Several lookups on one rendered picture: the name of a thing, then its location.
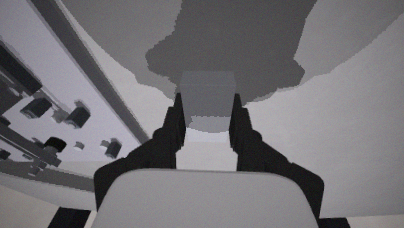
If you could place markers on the toggle clamp with red handle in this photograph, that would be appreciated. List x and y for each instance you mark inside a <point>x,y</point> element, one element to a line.
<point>15,84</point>

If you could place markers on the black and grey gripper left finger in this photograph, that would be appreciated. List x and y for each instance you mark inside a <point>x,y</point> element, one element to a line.
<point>158,152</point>

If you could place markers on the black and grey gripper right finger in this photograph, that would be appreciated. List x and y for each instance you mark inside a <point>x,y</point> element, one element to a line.
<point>253,153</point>

